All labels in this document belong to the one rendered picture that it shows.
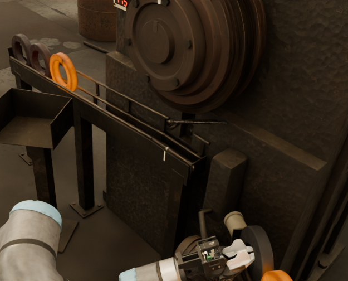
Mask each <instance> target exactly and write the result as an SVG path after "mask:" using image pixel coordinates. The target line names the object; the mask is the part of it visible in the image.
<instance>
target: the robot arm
mask: <svg viewBox="0 0 348 281"><path fill-rule="evenodd" d="M61 223H62V219H61V215H60V213H59V212H58V211H57V210H56V209H55V208H54V207H53V206H52V205H50V204H48V203H45V202H43V201H33V200H27V201H22V202H20V203H18V204H17V205H15V206H14V207H13V209H12V211H11V212H10V213H9V219H8V221H7V222H6V223H5V224H4V225H3V226H2V227H1V228H0V281H69V280H68V279H67V278H65V277H63V276H61V275H59V273H58V272H57V270H56V259H57V251H58V244H59V239H60V233H61V231H62V226H61ZM209 239H212V241H209V242H206V243H202V241H205V240H209ZM196 242H197V247H196V248H197V251H193V252H191V253H187V254H183V255H181V252H178V253H175V255H176V257H175V258H176V259H175V258H174V257H172V258H168V259H164V260H161V261H157V262H154V263H151V264H147V265H143V266H140V267H137V268H132V269H130V270H127V271H125V272H122V273H121V274H120V275H119V281H188V280H187V277H188V278H190V279H191V280H193V281H219V279H220V281H222V280H225V279H231V278H234V277H236V276H237V275H238V274H239V273H241V272H242V271H244V270H245V268H246V267H248V266H249V265H250V264H251V263H252V262H253V261H254V260H255V258H254V251H253V248H252V247H251V246H245V244H244V242H243V241H242V240H241V239H236V240H234V242H233V244H232V245H231V246H229V247H228V246H219V242H218V240H217V239H216V236H212V237H209V238H206V239H202V240H199V241H196ZM224 257H225V258H226V259H228V261H227V266H226V265H225V260H224Z"/></svg>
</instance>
